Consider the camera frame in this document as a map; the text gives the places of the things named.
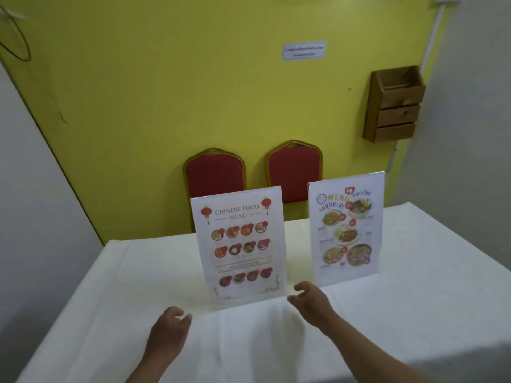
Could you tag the person's left hand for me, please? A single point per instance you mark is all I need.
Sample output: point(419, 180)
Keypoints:
point(167, 331)

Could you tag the person's right hand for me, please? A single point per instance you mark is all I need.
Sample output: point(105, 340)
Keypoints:
point(315, 305)

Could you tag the person's left fingers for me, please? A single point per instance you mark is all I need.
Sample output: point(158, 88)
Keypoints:
point(184, 316)

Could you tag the person's right thumb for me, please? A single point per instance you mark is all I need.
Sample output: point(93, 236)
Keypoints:
point(294, 302)

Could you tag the person's right forearm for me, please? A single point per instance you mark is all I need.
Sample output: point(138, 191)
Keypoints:
point(371, 351)

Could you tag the person's left forearm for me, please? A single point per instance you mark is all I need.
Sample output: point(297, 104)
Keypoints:
point(153, 364)

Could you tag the white tablecloth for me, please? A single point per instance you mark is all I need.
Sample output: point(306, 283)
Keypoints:
point(279, 315)

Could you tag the menu stand with red lanterns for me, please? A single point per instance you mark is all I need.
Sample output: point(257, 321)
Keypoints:
point(241, 247)

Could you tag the menu stand with food photos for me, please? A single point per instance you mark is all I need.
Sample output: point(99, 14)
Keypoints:
point(346, 231)

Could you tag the red padded chair gold frame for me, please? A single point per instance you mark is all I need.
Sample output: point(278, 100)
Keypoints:
point(215, 173)
point(294, 171)

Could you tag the wooden wall box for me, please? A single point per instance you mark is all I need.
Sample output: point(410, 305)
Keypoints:
point(395, 105)

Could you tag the white paper wall sign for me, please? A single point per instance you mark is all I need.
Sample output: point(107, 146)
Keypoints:
point(304, 51)

